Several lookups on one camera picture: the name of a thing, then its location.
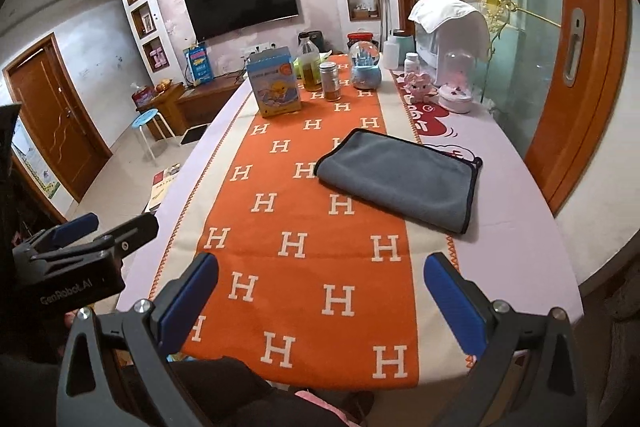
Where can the wooden television cabinet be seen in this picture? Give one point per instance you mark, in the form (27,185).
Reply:
(210,97)

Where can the small white pill bottle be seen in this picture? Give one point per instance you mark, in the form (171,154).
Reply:
(411,64)

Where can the white cloth cover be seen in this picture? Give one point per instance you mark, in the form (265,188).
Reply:
(442,14)

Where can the black floor mat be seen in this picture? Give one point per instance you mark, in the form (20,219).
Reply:
(194,135)

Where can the blue round stool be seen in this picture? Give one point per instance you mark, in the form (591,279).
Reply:
(145,118)

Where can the blue snow globe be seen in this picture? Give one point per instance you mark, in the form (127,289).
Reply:
(366,67)

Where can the wall poster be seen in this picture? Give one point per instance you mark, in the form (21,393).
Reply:
(35,162)

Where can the wooden side table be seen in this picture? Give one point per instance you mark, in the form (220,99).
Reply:
(167,107)

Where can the glass dome lamp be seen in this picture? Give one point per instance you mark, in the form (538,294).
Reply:
(456,82)

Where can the blue printed box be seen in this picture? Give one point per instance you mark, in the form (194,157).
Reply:
(198,66)

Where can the red-lid jar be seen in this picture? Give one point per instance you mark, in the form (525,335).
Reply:
(360,38)

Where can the pink tablecloth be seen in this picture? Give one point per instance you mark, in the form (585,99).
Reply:
(500,232)

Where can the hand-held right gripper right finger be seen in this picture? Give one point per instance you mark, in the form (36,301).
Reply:
(455,307)

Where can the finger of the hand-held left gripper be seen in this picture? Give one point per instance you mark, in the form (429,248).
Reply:
(75,224)
(135,232)

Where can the red bag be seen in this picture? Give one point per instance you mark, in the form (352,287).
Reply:
(143,98)

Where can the grey towel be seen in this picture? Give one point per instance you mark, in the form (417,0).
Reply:
(395,177)

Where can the pink toy figure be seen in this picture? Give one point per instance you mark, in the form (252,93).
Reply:
(419,86)

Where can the person's dark clothing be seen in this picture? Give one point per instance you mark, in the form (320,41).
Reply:
(225,389)

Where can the book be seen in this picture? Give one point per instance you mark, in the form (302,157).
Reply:
(164,189)

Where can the metal-lid spice jar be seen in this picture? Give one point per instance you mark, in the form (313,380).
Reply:
(330,84)

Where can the white countertop appliance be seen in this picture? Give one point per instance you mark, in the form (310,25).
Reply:
(430,47)

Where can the wooden sliding glass door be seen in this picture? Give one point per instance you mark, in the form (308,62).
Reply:
(575,117)

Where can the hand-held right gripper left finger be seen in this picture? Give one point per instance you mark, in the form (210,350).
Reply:
(190,302)

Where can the orange patterned table runner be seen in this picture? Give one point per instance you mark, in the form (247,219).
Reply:
(300,307)

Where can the blue carton box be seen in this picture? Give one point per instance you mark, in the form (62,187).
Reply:
(275,87)

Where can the oil bottle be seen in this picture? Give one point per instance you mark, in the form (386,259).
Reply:
(310,72)

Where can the wooden room door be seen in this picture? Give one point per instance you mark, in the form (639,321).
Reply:
(55,117)

